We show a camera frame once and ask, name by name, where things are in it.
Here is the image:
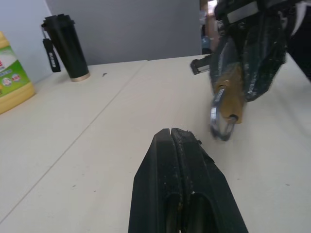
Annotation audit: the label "yellow detergent bottle green label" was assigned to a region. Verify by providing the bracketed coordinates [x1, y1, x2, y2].
[0, 31, 37, 116]

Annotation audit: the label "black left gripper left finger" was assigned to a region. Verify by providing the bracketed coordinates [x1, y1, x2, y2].
[128, 128, 183, 233]

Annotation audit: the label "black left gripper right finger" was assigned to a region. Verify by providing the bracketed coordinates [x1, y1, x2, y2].
[172, 127, 249, 233]

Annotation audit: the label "black tumbler with strap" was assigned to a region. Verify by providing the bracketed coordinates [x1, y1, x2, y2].
[40, 14, 91, 83]

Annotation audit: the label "black and silver block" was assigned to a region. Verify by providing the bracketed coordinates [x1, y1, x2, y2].
[190, 54, 212, 75]

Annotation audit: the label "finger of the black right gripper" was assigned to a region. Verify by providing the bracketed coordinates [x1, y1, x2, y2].
[209, 26, 246, 86]
[242, 11, 289, 102]

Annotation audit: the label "brass padlock with silver shackle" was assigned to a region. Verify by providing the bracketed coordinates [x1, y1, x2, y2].
[208, 65, 244, 142]

